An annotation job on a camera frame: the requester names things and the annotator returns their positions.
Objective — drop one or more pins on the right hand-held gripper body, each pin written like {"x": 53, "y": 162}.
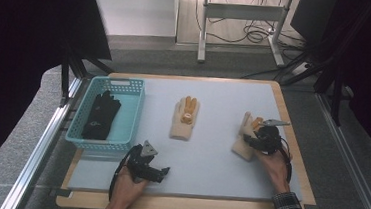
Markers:
{"x": 269, "y": 138}

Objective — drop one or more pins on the white metal desk frame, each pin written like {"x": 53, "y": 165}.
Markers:
{"x": 203, "y": 29}

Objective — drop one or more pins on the black tripod stand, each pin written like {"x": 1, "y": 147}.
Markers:
{"x": 65, "y": 81}
{"x": 336, "y": 89}

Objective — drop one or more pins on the white power strip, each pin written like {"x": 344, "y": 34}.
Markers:
{"x": 300, "y": 68}

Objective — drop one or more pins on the turquoise plastic basket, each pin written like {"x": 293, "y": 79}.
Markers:
{"x": 127, "y": 123}

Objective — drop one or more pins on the person's right hand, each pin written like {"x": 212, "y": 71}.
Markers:
{"x": 273, "y": 168}

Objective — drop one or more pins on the grey table mat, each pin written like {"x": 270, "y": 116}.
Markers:
{"x": 202, "y": 166}

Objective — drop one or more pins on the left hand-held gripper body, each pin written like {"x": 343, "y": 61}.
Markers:
{"x": 138, "y": 162}

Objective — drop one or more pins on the person's left hand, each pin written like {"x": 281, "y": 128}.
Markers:
{"x": 128, "y": 192}

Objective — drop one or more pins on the aluminium rail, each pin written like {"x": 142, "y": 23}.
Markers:
{"x": 39, "y": 149}
{"x": 352, "y": 164}

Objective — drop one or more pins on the beige glove with orange fingers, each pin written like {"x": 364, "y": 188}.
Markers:
{"x": 242, "y": 145}
{"x": 181, "y": 126}

